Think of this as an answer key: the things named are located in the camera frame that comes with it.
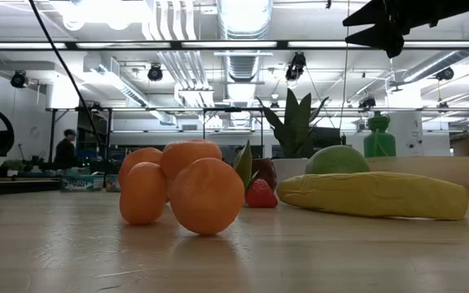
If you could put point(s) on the dark side table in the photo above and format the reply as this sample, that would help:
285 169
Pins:
14 187

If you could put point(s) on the small red toy strawberry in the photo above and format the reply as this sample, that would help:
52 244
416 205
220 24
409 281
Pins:
261 195

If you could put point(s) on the small printed cardboard box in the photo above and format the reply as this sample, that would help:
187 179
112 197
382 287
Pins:
112 184

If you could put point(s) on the teal tissue box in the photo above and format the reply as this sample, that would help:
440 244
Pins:
81 184

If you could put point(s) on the black metal rig frame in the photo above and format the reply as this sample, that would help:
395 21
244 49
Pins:
282 45

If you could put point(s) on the orange plastic bin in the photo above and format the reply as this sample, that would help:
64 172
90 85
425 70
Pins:
422 175

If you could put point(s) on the green squeeze bottle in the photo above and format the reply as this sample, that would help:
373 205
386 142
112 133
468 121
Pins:
379 142

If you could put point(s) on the white ceiling pipes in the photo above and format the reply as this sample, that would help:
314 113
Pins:
177 61

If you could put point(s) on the dark red toy apple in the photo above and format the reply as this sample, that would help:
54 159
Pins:
267 171

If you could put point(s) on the person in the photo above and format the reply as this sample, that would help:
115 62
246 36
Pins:
65 152

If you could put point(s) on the black ceiling spotlight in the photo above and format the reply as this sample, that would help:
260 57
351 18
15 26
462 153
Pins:
445 73
367 102
18 79
155 73
295 65

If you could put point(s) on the green plant in white pot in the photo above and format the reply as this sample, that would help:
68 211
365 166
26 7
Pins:
295 130

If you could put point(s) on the green toy pear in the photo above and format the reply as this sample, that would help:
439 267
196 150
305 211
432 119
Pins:
336 160

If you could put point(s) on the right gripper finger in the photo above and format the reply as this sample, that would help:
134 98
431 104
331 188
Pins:
381 37
375 15

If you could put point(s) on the silver ventilation duct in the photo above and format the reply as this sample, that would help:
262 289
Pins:
442 65
244 24

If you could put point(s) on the small green background plant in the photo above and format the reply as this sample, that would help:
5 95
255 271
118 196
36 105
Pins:
12 164

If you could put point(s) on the yellow toy banana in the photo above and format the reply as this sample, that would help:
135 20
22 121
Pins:
373 195

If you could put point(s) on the orange mandarin bunch with leaf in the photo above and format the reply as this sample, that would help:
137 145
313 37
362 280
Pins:
206 195

